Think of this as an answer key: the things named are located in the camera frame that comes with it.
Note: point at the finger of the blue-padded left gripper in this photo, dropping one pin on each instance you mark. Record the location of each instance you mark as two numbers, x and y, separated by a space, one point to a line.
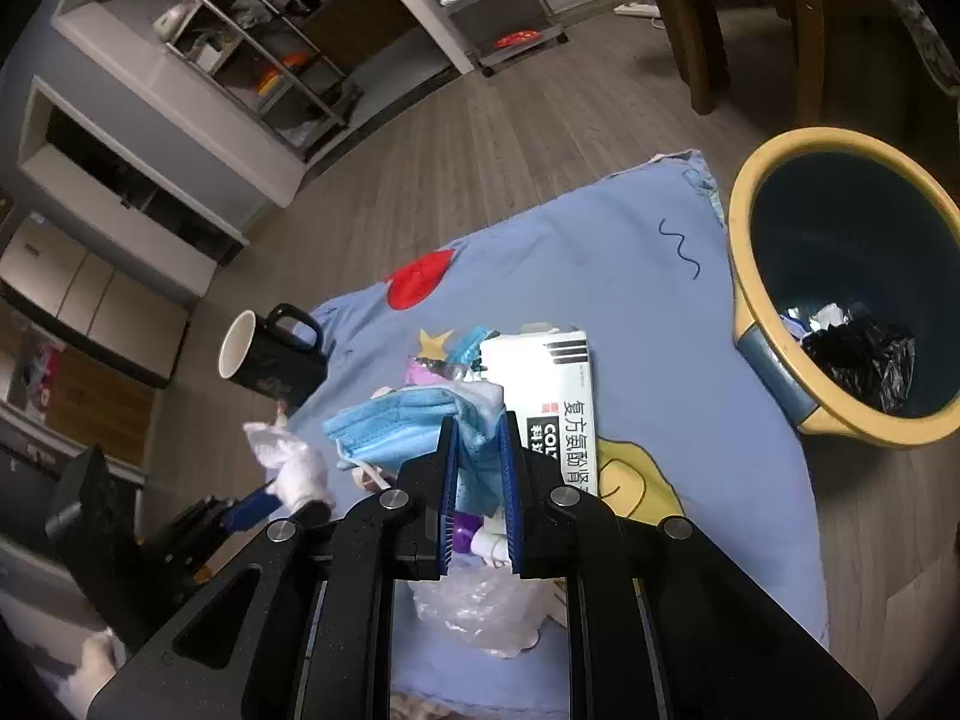
244 514

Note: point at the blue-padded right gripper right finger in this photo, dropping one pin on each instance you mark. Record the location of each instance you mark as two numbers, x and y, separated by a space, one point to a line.
661 622

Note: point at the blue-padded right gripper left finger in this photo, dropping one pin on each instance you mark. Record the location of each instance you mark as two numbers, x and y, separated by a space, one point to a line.
299 624

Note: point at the white tissue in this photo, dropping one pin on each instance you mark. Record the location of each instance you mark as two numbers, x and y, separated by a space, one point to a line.
299 475

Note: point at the light blue face mask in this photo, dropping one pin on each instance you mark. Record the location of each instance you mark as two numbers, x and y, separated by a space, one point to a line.
406 423

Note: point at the black plastic bag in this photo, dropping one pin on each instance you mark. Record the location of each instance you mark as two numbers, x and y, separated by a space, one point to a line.
872 361

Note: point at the yellow-rimmed teal trash bin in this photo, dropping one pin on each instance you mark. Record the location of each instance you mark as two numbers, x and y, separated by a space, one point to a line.
827 216

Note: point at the dark blue ceramic mug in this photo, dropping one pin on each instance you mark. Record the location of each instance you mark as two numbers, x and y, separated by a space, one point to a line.
280 356

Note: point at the clear plastic film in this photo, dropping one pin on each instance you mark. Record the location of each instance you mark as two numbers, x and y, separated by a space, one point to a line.
488 608

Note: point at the purple small packet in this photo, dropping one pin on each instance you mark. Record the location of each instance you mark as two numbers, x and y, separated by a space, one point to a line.
472 537

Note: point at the purple snack wrapper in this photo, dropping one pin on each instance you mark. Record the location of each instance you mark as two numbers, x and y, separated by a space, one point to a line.
427 371

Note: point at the teal foil packet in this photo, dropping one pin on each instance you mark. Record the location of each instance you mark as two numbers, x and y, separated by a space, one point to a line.
466 353

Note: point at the white medicine box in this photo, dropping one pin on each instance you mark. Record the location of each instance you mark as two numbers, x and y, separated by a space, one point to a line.
547 382

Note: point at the light blue cartoon cloth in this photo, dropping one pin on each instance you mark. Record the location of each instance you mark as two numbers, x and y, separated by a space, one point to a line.
638 263

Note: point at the small white tissue wad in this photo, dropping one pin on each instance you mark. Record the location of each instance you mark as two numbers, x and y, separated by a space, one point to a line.
801 323

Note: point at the metal kitchen storage rack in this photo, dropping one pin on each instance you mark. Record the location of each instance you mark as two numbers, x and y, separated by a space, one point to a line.
264 63

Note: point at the white power strip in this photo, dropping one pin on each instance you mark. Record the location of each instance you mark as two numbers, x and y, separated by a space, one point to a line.
637 10

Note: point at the white wall cabinet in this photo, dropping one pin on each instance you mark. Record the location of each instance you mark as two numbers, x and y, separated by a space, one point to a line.
110 255

